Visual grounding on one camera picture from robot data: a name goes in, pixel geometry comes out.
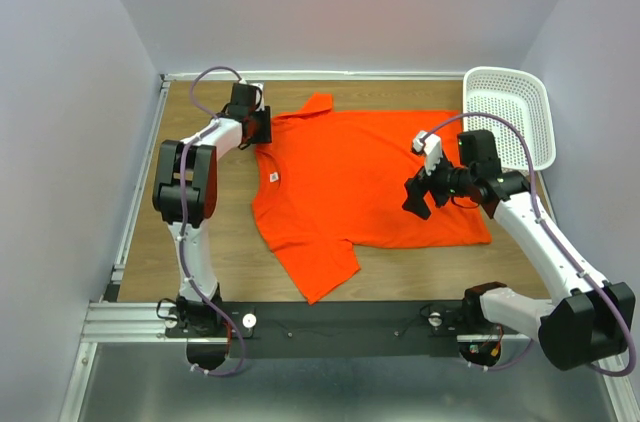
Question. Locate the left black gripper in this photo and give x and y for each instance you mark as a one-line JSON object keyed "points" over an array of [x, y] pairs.
{"points": [[264, 136]]}

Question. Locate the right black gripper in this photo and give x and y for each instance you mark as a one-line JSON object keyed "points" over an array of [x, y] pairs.
{"points": [[417, 186]]}

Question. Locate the orange t-shirt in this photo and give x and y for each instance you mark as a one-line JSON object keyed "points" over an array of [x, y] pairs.
{"points": [[331, 180]]}

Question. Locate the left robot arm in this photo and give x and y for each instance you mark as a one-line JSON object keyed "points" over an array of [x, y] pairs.
{"points": [[185, 193]]}

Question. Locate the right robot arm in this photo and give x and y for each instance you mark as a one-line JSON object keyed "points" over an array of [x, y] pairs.
{"points": [[586, 318]]}

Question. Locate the white perforated plastic basket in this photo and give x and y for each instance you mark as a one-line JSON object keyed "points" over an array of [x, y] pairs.
{"points": [[521, 99]]}

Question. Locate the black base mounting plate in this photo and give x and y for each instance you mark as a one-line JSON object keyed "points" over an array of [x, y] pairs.
{"points": [[287, 330]]}

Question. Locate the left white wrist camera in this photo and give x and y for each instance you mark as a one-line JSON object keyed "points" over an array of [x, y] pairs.
{"points": [[251, 95]]}

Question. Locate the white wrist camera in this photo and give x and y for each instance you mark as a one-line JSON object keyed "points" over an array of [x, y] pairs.
{"points": [[430, 147], [251, 95]]}

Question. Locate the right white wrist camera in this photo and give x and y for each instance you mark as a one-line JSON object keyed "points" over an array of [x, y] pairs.
{"points": [[430, 147]]}

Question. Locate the aluminium frame rail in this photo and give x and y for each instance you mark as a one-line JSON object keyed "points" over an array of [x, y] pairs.
{"points": [[128, 370]]}

